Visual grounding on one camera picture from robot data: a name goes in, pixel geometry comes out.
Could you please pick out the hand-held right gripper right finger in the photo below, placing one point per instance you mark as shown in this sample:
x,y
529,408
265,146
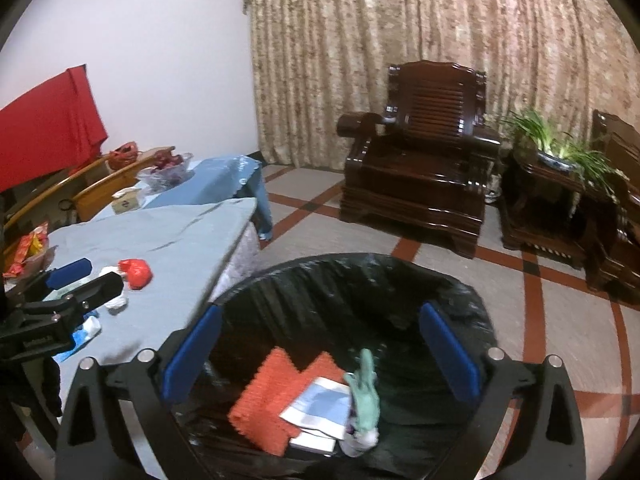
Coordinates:
x,y
450,355

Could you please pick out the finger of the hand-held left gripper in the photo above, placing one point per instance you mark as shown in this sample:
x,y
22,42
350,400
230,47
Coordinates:
x,y
100,287
70,272

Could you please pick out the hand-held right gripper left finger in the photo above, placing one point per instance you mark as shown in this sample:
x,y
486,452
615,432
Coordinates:
x,y
192,355

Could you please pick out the white paper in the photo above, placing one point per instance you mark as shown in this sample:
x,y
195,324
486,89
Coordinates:
x,y
116,304

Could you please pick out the red plastic bag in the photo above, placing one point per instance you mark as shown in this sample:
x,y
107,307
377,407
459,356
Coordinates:
x,y
136,274

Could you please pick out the blue and white wrapper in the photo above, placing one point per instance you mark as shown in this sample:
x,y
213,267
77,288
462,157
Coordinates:
x,y
82,332

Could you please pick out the orange knitted cloth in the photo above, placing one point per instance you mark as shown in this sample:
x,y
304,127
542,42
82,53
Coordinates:
x,y
265,400

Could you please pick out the pale green glove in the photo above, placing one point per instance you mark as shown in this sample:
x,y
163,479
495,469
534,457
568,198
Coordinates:
x,y
365,395

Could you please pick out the white and blue carton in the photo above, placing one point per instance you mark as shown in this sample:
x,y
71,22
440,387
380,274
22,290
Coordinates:
x,y
320,402

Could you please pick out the black bag lined bin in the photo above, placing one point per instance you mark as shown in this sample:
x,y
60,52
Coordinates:
x,y
320,300

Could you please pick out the glass snack dish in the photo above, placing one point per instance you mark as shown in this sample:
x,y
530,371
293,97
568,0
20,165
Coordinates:
x,y
42,262

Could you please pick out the yellow snack packet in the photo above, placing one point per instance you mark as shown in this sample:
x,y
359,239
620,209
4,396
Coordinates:
x,y
36,242

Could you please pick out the small red snack packet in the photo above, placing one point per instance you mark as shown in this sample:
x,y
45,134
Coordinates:
x,y
39,230

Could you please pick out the large red snack packet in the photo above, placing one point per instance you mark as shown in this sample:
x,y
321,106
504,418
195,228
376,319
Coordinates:
x,y
20,252

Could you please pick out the grey table cloth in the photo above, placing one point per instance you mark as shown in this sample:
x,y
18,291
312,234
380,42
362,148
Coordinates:
x,y
165,240

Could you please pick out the gold tissue box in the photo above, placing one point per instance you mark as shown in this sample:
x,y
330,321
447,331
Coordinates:
x,y
126,202

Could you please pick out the glass fruit bowl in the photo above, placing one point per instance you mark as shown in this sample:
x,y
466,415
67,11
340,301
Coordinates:
x,y
167,177

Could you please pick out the red apple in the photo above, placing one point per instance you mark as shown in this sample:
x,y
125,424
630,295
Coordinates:
x,y
162,161
176,160

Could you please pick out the red cloth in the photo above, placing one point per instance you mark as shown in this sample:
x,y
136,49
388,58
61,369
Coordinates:
x,y
45,120

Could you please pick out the light blue tablecloth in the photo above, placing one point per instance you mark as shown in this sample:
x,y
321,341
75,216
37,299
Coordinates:
x,y
220,180

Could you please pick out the dark wooden side table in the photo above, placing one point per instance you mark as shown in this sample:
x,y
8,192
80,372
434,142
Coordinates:
x,y
545,215

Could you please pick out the dark wooden armchair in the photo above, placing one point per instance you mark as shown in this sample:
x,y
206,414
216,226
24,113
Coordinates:
x,y
617,210
420,160

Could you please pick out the potted green plant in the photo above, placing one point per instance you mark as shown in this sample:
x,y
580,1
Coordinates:
x,y
555,145

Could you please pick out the patterned beige curtain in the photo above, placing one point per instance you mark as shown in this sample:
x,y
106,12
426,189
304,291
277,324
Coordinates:
x,y
425,35

